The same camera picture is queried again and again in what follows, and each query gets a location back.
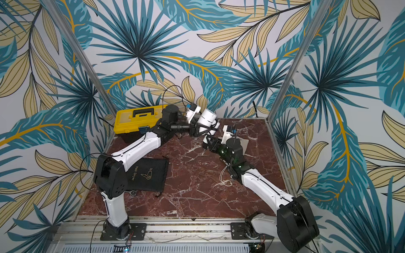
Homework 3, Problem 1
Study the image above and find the white hair dryer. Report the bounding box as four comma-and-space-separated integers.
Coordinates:
197, 109, 220, 146

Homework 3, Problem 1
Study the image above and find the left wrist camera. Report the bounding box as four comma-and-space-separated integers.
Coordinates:
186, 103, 201, 124

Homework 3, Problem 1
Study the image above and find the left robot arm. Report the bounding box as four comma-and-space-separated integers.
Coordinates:
93, 104, 219, 240

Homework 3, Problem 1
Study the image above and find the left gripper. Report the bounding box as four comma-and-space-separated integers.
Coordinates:
172, 117, 213, 138

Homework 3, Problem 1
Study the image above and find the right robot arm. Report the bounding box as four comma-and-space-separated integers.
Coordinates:
206, 137, 320, 253

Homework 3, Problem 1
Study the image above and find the aluminium front rail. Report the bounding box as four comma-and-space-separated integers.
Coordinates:
47, 216, 288, 253

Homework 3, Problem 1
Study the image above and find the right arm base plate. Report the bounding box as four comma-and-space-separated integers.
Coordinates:
231, 222, 277, 240

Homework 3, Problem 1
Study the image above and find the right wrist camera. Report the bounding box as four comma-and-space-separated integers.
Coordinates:
221, 125, 237, 144

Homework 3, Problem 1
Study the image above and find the yellow black toolbox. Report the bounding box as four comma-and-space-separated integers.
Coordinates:
113, 105, 167, 144

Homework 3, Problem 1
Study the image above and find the beige drawstring bag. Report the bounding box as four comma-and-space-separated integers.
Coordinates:
217, 138, 252, 184

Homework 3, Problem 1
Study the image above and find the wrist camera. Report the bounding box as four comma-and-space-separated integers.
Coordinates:
186, 103, 201, 124
221, 125, 237, 144

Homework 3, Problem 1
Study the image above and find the black drawstring bag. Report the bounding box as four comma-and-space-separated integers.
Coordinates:
126, 158, 169, 192

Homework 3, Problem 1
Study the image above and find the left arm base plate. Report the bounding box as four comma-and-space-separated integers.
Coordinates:
100, 221, 147, 241

